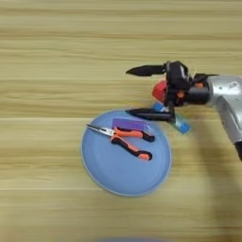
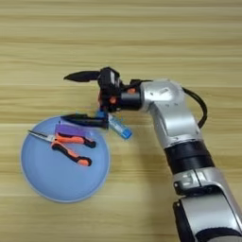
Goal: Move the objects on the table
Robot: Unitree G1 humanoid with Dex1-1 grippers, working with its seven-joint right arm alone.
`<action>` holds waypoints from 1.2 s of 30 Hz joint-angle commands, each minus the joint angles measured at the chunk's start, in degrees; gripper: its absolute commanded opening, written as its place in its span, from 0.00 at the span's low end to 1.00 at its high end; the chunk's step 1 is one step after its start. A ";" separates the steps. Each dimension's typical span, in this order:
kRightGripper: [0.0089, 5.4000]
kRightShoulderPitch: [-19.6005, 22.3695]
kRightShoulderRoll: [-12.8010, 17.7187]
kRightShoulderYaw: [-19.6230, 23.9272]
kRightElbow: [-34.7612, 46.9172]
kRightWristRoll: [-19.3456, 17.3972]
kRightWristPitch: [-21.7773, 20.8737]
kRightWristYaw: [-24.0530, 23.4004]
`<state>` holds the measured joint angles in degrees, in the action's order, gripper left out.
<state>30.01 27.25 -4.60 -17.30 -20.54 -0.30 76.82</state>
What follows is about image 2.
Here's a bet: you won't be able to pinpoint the orange and black pliers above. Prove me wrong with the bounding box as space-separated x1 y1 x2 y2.
27 130 97 167

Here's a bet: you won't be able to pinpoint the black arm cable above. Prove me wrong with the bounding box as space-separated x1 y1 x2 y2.
181 87 209 130

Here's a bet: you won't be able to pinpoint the blue round plate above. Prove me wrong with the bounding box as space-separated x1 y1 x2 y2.
20 115 112 203

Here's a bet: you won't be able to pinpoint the black box with white label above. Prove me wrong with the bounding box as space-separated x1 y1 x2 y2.
97 66 124 95

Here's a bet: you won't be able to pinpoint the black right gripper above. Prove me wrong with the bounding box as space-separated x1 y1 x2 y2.
60 70 146 130

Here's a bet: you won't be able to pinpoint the purple rectangular block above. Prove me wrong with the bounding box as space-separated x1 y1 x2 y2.
55 123 88 137

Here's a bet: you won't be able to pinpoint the blue glue stick tube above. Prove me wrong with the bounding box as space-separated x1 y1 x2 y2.
95 108 133 140

